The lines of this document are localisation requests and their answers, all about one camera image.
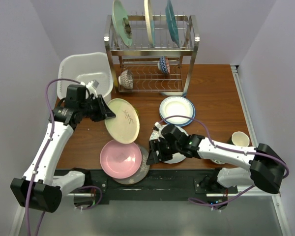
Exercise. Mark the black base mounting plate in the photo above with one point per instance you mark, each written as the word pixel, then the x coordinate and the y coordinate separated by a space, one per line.
pixel 158 185

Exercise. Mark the blue zigzag patterned bowl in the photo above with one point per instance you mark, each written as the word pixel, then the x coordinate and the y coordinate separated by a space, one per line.
pixel 163 65

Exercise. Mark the white plastic bin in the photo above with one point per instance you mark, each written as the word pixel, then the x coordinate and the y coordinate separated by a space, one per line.
pixel 87 68

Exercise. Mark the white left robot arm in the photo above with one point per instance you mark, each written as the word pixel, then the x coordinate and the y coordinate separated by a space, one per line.
pixel 37 188

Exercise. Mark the grey reindeer snowflake plate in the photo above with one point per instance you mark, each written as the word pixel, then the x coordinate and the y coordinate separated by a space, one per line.
pixel 141 172

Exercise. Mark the floral patterned small bowl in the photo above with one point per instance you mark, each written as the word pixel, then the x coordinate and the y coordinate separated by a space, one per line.
pixel 218 162

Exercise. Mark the white scalloped plate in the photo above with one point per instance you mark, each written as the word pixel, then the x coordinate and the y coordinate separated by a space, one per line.
pixel 177 157

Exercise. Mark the yellow woven pattern plate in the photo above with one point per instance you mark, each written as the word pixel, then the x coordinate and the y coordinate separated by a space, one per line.
pixel 137 111

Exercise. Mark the teal plate in rack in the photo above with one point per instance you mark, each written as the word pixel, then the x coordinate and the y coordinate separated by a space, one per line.
pixel 171 22

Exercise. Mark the cream rimmed plate in rack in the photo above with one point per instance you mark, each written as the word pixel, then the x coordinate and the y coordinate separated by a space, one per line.
pixel 149 23

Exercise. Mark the blue plate under white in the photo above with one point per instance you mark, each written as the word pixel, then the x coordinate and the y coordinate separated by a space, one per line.
pixel 193 115

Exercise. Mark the aluminium frame rail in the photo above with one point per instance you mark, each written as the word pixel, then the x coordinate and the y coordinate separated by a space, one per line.
pixel 276 199

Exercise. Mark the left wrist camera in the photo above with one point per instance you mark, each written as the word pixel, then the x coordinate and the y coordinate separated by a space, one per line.
pixel 91 86

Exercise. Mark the pink plate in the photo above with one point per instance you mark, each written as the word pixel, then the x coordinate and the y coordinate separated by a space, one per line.
pixel 120 160

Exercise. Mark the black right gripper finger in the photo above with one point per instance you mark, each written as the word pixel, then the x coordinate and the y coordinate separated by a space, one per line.
pixel 153 155
pixel 165 151

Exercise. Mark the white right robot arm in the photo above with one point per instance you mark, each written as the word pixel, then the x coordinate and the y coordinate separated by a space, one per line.
pixel 260 166

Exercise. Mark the green plate with branch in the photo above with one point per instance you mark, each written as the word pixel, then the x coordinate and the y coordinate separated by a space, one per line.
pixel 125 126

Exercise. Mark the dark green cup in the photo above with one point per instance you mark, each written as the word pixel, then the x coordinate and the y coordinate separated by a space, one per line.
pixel 239 139

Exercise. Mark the light green plate in rack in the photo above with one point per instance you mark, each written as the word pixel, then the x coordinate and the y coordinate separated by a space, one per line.
pixel 121 23

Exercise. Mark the stainless steel dish rack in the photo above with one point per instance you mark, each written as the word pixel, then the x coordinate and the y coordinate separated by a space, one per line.
pixel 142 60

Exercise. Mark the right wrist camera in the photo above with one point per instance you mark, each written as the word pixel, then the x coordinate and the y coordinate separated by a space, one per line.
pixel 157 127

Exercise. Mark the grey patterned bowl in rack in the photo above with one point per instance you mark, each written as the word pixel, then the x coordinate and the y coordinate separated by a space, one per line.
pixel 126 79

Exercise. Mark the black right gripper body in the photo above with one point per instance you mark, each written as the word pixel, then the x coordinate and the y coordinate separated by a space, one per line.
pixel 176 148

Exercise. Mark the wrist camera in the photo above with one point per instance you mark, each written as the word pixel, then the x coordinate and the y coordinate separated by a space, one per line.
pixel 157 127
pixel 91 86

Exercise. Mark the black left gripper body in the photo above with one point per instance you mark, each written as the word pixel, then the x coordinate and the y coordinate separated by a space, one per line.
pixel 92 108

